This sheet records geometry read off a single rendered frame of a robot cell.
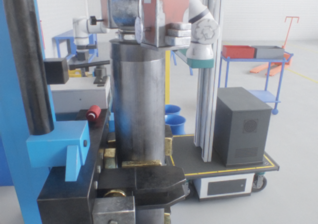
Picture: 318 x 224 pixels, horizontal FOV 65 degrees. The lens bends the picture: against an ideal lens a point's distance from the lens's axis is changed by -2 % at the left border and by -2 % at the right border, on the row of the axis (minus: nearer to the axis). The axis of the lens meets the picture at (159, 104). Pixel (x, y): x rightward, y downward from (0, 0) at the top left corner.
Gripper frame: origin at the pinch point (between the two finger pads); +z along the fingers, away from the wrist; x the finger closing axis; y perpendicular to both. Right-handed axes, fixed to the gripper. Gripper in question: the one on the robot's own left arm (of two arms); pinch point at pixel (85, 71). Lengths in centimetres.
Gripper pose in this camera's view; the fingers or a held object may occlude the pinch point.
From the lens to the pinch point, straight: 172.6
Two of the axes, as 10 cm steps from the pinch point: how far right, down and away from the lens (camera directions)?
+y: -10.0, 0.5, -0.7
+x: 0.8, 3.7, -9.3
